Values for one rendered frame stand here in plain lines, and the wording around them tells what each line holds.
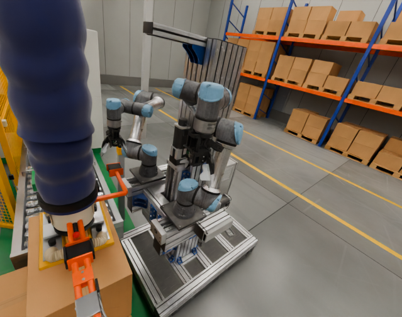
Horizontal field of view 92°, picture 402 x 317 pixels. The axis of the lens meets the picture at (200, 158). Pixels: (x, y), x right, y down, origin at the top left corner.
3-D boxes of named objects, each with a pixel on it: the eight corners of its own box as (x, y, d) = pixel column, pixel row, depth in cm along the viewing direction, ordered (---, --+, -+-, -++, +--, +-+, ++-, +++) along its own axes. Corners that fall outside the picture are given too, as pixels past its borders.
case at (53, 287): (42, 260, 131) (28, 217, 113) (106, 237, 154) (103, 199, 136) (46, 365, 91) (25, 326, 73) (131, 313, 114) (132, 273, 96)
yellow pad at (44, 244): (40, 215, 103) (38, 208, 100) (63, 209, 108) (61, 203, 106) (39, 272, 80) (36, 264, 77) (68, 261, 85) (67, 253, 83)
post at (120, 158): (117, 218, 240) (116, 146, 194) (123, 216, 244) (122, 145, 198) (119, 222, 236) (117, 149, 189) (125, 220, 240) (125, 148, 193)
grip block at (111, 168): (106, 170, 130) (106, 163, 128) (119, 168, 135) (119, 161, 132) (109, 177, 124) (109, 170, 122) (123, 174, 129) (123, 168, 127)
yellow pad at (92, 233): (82, 205, 113) (80, 199, 111) (100, 200, 119) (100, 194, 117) (91, 253, 90) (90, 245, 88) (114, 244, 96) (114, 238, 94)
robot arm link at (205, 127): (206, 114, 69) (223, 122, 64) (204, 126, 71) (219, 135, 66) (190, 115, 64) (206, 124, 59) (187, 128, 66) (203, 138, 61)
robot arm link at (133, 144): (137, 160, 144) (153, 90, 147) (117, 156, 144) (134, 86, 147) (142, 161, 156) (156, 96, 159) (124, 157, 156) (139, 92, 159)
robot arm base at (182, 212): (185, 200, 136) (188, 189, 132) (199, 213, 127) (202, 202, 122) (167, 207, 127) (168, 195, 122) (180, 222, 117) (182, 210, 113)
